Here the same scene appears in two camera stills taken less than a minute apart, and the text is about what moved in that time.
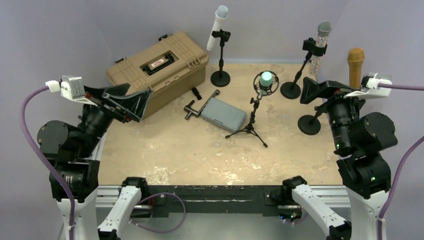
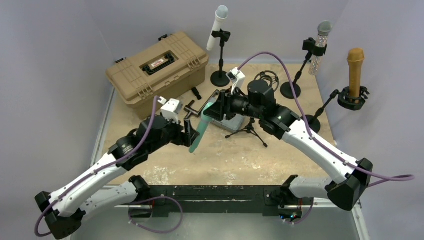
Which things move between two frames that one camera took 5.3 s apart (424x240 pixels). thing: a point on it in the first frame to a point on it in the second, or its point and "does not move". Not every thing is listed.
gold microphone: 355,59 does not move
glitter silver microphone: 324,29 does not move
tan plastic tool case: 170,67 does not move
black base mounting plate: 259,200 does not move
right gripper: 311,89 to 223,105
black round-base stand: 221,78 does not move
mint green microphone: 266,78 to 204,122
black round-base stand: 289,90 does not move
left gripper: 130,106 to 186,138
